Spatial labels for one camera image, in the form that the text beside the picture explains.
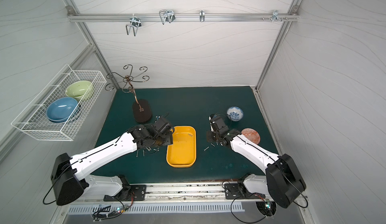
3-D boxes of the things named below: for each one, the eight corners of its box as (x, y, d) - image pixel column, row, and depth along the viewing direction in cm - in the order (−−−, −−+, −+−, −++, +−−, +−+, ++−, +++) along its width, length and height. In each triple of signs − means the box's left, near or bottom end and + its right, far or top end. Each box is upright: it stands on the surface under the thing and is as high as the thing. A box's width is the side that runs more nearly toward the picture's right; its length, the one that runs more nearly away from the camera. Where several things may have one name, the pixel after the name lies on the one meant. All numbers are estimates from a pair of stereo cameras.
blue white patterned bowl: (228, 120, 103) (229, 117, 100) (226, 110, 109) (227, 106, 106) (242, 120, 103) (244, 117, 100) (240, 110, 109) (241, 106, 106)
